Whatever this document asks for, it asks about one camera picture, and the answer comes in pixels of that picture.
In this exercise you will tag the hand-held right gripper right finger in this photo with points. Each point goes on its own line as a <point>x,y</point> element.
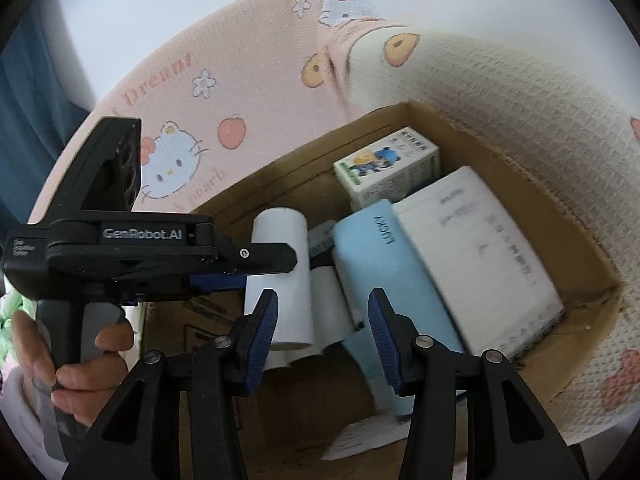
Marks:
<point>382,340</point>

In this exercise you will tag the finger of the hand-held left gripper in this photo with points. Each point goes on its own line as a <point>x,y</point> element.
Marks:
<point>215,281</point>
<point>265,257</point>

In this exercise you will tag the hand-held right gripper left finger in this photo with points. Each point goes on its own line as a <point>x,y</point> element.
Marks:
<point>262,345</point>

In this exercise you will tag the large white paper roll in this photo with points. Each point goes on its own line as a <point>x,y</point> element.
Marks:
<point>280,230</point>

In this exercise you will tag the cardboard box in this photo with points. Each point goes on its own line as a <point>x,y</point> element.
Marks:
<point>550,200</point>

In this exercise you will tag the person's left hand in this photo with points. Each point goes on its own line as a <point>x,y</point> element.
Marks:
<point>85,375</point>

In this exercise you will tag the small grey label packet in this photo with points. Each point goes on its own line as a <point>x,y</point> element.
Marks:
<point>320,240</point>

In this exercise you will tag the small white paper roll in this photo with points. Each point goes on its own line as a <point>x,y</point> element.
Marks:
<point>330,305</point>

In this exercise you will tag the light blue tissue pack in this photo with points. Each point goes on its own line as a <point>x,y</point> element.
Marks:
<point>370,260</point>

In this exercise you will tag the white paper sheet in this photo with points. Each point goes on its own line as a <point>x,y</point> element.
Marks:
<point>360,435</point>

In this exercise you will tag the green cloth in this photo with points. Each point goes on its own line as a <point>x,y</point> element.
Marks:
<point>10,305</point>

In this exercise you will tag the white printed paper pack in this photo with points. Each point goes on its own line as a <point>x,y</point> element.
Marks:
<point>475,260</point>

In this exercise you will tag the blue curtain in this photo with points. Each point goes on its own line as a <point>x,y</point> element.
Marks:
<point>35,135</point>

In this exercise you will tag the green white carton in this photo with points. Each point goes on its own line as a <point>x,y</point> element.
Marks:
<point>395,170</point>

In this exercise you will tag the pink printed blanket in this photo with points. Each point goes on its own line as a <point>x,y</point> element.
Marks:
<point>225,60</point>

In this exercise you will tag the pink Hello Kitty blanket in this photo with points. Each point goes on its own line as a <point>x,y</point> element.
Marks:
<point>525,85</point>

